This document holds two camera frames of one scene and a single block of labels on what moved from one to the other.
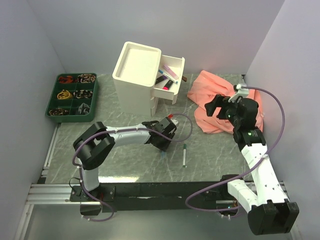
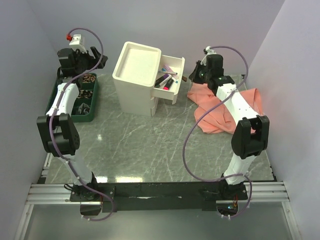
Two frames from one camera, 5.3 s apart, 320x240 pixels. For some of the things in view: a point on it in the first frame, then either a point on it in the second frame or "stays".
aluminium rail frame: (50, 192) stays
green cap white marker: (184, 161) -> (175, 76)
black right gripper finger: (219, 101) -> (194, 75)
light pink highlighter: (170, 72) stays
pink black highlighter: (168, 85) stays
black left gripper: (163, 147) -> (93, 62)
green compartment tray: (73, 99) stays
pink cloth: (204, 87) stays
